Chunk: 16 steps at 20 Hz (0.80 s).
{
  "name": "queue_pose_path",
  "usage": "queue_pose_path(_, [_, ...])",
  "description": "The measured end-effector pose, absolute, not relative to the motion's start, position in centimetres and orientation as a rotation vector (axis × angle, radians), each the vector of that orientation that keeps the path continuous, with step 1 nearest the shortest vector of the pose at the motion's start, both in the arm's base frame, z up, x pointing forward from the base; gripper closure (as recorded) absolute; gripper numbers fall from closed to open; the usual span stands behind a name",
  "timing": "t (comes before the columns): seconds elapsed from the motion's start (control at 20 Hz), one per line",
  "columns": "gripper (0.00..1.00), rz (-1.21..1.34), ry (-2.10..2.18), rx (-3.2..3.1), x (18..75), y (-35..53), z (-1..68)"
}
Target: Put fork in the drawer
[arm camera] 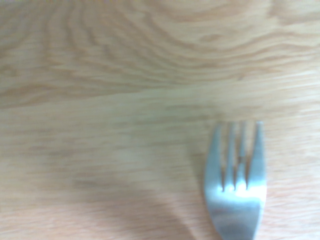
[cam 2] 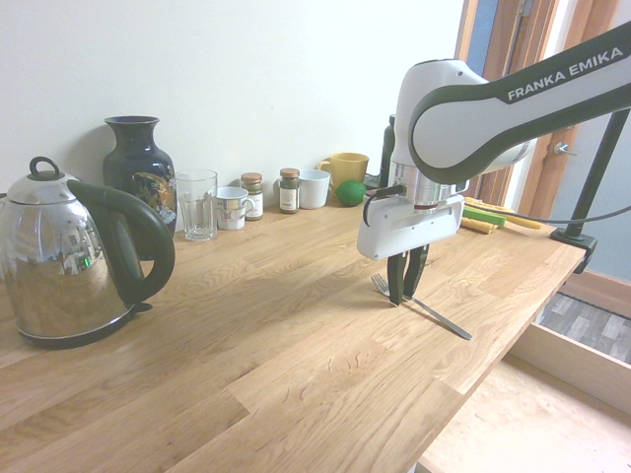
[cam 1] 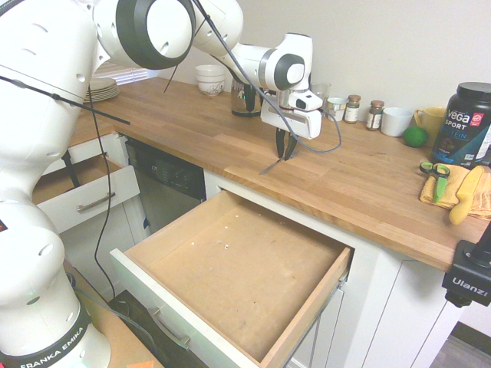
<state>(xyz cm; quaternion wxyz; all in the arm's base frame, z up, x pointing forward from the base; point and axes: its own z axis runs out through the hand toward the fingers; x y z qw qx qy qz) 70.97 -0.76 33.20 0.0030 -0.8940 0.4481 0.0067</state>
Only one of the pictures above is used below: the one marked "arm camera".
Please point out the silver metal fork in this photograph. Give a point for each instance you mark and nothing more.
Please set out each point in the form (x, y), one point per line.
(235, 207)

